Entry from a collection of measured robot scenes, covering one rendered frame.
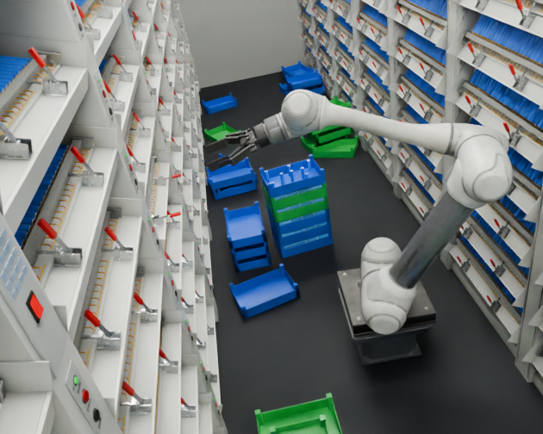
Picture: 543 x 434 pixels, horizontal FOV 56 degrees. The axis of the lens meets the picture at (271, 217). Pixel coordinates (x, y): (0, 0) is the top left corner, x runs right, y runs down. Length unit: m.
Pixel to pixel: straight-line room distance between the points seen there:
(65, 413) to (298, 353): 1.68
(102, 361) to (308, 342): 1.50
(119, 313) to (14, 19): 0.63
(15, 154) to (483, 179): 1.16
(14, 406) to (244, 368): 1.70
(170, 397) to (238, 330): 1.13
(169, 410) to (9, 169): 0.80
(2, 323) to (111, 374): 0.36
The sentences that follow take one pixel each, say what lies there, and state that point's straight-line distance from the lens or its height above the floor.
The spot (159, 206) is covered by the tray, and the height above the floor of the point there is 0.89.
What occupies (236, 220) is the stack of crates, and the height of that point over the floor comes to 0.16.
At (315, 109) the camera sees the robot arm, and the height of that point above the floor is 1.19.
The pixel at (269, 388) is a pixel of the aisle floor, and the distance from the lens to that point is 2.23.
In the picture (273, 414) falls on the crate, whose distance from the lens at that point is 2.11.
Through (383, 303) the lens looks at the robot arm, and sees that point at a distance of 1.79.
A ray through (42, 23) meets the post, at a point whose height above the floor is 1.57.
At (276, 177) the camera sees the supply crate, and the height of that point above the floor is 0.40.
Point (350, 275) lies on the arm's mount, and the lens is 2.25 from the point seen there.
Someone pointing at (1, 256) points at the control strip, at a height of 1.45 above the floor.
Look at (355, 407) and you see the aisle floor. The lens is 2.13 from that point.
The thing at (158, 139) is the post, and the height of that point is 0.99.
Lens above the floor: 1.74
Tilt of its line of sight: 33 degrees down
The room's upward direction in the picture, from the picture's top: 11 degrees counter-clockwise
